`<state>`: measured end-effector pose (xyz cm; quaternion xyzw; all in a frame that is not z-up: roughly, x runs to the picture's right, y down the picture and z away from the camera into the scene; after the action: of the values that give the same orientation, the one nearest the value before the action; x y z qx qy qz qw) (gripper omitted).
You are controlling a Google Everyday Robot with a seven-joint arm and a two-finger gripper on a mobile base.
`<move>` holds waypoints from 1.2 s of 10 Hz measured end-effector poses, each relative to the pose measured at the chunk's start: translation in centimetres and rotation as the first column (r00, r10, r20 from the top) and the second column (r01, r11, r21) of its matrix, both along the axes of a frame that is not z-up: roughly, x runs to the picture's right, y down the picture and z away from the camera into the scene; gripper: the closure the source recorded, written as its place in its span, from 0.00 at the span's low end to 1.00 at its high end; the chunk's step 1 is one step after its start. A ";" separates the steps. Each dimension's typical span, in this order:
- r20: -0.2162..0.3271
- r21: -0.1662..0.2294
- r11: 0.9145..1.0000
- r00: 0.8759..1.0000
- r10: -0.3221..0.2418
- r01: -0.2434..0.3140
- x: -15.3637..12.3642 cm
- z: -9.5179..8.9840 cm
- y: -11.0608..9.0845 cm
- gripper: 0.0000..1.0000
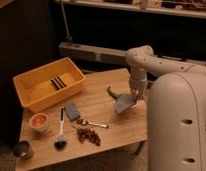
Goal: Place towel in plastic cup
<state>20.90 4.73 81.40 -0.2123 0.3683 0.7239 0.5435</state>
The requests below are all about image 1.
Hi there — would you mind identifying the white plastic cup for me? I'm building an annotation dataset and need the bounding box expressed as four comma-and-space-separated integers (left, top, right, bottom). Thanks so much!
29, 113, 49, 134

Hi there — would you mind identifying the white shelf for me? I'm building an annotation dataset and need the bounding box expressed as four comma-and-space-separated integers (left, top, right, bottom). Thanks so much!
53, 0, 206, 19

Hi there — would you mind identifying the white robot body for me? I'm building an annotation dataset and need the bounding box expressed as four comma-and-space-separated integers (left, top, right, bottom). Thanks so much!
147, 73, 206, 171

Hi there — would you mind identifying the yellow plastic bin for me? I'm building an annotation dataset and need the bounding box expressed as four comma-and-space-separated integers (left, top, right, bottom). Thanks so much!
13, 57, 85, 113

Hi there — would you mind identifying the grey towel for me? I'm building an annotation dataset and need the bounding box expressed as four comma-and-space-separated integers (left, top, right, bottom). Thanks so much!
114, 94, 136, 114

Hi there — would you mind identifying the metal can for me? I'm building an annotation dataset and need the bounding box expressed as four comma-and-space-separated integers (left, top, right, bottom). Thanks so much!
13, 141, 34, 160

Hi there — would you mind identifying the dark striped item in bin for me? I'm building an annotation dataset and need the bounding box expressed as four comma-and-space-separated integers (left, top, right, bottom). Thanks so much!
51, 76, 66, 90

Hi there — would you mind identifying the grey sponge block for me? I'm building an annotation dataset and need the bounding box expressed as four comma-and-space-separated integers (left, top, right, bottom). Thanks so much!
64, 103, 80, 122

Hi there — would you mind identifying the white handled brush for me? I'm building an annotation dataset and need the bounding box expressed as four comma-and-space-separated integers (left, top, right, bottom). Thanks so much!
54, 109, 67, 150

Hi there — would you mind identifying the metal spoon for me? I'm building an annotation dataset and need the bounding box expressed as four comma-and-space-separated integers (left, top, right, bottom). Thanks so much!
76, 119, 109, 129

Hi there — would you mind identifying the wooden table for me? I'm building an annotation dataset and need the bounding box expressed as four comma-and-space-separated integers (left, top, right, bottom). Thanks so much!
15, 69, 147, 171

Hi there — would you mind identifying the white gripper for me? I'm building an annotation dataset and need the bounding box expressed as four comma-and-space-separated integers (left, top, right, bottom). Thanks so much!
129, 67, 147, 100

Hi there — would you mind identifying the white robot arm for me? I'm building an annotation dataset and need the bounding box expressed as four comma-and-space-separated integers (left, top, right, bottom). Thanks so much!
125, 45, 206, 101

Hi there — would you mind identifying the metal pole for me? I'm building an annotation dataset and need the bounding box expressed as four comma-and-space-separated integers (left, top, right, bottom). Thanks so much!
60, 0, 72, 44

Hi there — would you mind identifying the green object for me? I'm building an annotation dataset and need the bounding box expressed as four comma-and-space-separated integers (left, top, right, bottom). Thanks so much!
107, 86, 120, 100

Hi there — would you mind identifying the grey baseboard rail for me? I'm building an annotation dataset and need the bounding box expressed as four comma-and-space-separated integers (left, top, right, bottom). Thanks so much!
59, 42, 202, 69

